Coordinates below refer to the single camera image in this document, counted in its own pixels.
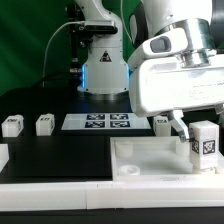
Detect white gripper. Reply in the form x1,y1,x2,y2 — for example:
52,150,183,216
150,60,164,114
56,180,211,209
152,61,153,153
129,58,224,142

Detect white square table top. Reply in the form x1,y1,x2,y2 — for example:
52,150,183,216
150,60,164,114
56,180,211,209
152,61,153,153
110,137,224,182

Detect white marker sheet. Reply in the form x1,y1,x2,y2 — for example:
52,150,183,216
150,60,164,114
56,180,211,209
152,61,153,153
62,113,150,131

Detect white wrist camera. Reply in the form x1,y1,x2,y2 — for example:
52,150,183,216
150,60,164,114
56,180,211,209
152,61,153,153
128,28,188,71

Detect black cable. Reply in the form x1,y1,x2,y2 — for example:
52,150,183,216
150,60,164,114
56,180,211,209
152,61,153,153
31,73,83,88

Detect black camera stand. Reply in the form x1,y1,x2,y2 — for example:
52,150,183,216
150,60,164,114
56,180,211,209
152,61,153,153
65,3,92,75

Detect white cable left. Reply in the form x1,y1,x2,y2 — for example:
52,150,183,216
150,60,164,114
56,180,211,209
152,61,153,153
42,21,84,88

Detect white front fence wall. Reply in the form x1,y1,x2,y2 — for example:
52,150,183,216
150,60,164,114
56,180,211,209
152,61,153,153
0,181,224,212

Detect white fence wall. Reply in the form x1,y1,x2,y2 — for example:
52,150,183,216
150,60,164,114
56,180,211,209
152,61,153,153
0,144,9,172
0,181,224,212

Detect white left fence wall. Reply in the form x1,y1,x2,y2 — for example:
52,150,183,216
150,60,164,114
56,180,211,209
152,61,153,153
0,144,9,172

